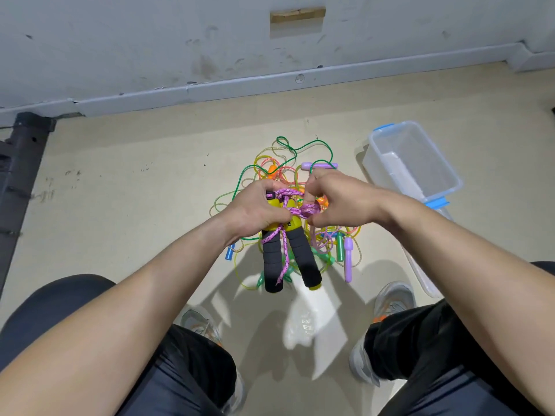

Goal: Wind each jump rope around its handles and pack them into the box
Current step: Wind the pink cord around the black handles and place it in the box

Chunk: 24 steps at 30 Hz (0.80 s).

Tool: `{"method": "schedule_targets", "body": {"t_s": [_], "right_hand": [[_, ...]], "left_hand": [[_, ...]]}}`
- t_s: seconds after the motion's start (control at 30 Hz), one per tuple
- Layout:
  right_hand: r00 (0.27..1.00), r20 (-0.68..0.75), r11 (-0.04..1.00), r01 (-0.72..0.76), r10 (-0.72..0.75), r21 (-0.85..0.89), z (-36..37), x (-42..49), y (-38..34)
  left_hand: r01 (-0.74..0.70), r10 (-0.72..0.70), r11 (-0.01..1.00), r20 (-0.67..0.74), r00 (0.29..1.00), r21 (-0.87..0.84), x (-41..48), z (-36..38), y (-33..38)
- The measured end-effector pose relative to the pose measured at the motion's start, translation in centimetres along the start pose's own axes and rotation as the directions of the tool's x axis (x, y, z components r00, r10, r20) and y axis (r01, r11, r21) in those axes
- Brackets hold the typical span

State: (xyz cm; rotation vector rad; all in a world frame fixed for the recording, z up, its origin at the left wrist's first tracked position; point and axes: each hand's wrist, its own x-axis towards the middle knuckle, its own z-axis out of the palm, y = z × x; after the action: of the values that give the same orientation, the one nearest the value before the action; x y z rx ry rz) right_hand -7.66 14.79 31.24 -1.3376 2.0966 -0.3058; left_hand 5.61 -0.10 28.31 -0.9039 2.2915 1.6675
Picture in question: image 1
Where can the person's left hand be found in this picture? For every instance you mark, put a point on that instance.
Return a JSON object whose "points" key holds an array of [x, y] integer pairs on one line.
{"points": [[251, 210]]}

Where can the person's right hand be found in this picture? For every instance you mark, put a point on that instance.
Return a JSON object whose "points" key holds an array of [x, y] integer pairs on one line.
{"points": [[351, 203]]}

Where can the clear storage box blue latches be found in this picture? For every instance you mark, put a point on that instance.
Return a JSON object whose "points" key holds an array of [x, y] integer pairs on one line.
{"points": [[412, 164]]}

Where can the person's left forearm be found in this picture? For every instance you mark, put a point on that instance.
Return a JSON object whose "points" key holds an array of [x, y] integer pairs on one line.
{"points": [[113, 333]]}

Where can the person's right forearm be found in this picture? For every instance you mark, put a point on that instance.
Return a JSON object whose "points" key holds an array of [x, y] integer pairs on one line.
{"points": [[468, 281]]}

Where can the clear plastic box lid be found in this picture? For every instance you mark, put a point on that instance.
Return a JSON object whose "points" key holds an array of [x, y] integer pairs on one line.
{"points": [[425, 274]]}

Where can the grey right shoe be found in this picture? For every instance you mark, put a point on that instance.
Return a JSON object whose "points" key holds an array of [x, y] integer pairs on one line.
{"points": [[395, 300]]}

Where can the grey shoe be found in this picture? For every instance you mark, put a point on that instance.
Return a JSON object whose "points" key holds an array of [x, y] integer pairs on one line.
{"points": [[395, 300], [198, 323]]}

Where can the grey left shoe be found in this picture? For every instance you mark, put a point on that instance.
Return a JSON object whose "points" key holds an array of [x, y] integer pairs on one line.
{"points": [[198, 323]]}

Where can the black shorts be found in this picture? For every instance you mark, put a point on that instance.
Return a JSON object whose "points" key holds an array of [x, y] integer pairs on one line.
{"points": [[182, 377]]}

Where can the small wooden wall block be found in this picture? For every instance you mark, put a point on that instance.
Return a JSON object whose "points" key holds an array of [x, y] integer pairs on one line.
{"points": [[297, 14]]}

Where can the black metal rack frame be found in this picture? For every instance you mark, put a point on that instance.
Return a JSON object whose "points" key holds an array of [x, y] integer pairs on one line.
{"points": [[22, 160]]}

